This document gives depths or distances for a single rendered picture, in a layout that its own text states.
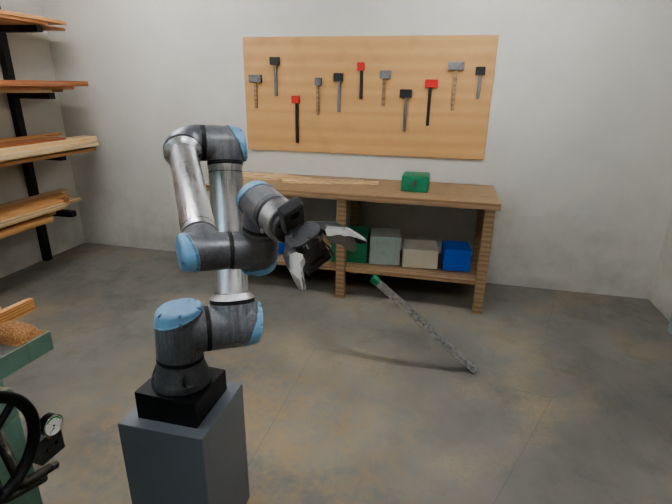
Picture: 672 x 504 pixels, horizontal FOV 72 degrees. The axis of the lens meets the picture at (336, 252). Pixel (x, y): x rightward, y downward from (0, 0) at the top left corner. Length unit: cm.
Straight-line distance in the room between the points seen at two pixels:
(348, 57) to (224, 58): 107
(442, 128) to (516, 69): 66
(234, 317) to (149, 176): 339
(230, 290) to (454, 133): 269
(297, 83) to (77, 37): 209
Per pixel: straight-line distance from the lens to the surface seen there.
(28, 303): 173
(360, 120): 392
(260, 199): 103
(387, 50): 389
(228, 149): 156
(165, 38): 457
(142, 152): 480
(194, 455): 165
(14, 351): 154
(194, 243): 108
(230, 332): 155
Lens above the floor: 158
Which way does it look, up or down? 20 degrees down
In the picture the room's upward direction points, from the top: 1 degrees clockwise
